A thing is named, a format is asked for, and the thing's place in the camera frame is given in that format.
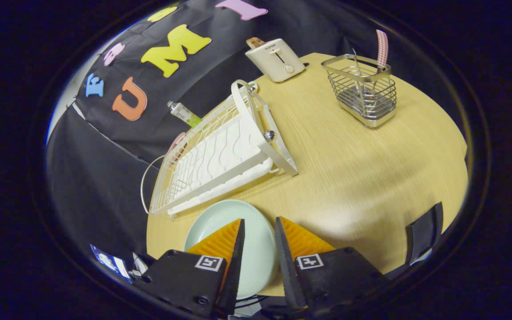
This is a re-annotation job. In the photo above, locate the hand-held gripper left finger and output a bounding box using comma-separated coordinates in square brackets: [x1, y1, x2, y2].
[132, 218, 246, 320]

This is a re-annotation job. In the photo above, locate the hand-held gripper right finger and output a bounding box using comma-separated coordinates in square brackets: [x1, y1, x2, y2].
[275, 216, 388, 315]

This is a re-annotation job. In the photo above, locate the light green plate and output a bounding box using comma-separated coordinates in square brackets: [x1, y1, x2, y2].
[184, 199, 280, 300]

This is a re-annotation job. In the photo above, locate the white dish rack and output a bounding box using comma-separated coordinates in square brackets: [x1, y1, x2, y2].
[148, 79, 300, 219]

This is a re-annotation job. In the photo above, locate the metal wire basket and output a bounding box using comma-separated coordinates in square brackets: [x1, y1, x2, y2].
[321, 54, 397, 129]

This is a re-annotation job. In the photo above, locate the red checked handle spoon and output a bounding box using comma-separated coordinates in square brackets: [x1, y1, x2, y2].
[368, 29, 390, 108]

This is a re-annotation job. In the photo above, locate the pink dish with food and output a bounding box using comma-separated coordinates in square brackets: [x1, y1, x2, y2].
[168, 132, 186, 166]

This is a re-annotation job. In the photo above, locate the computer monitor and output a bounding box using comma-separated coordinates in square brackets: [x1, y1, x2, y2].
[90, 243, 133, 284]

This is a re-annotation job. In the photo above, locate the black chair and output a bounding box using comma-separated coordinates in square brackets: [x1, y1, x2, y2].
[404, 202, 444, 268]

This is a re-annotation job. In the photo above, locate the green clear bottle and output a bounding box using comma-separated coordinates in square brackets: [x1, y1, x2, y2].
[167, 100, 203, 128]

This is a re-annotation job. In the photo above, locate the white toaster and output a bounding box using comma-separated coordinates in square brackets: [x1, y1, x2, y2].
[244, 38, 306, 83]

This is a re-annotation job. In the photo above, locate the thin metal utensil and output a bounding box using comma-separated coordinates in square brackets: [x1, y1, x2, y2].
[352, 48, 365, 96]

